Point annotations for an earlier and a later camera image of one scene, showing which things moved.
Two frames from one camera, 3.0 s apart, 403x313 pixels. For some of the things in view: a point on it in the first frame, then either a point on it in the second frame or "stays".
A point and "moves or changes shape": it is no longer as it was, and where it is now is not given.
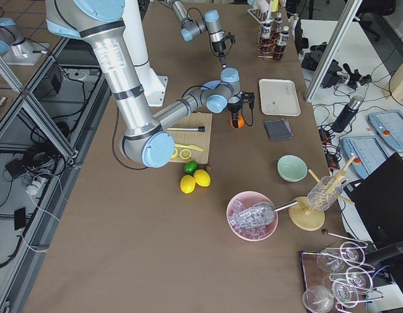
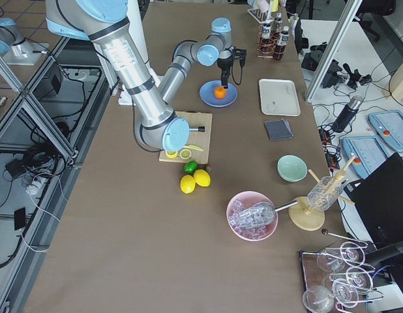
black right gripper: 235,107 to 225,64
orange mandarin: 240,122 moves or changes shape
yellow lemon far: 202,178 stays
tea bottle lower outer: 277,30 stays
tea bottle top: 267,45 stays
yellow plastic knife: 189,146 stays
